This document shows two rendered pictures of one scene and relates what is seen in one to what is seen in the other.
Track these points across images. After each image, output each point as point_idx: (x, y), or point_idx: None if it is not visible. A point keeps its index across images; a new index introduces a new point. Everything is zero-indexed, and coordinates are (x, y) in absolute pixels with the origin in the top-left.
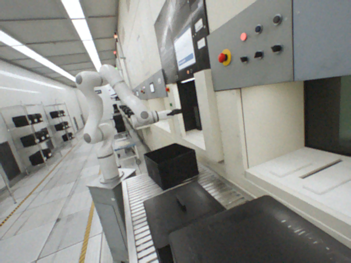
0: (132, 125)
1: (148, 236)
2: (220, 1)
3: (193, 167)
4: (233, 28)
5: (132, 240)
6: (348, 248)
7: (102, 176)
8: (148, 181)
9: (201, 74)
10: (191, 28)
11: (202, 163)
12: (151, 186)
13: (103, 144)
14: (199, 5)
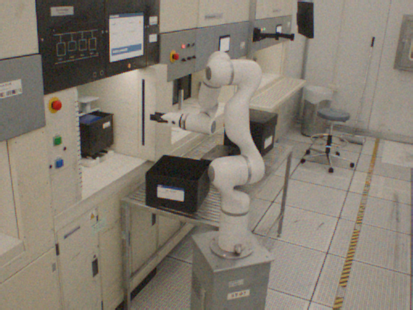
0: (214, 129)
1: None
2: (168, 14)
3: (169, 173)
4: (178, 39)
5: (261, 181)
6: None
7: (244, 256)
8: (206, 207)
9: (164, 69)
10: (144, 18)
11: (138, 186)
12: (211, 200)
13: (235, 190)
14: (156, 4)
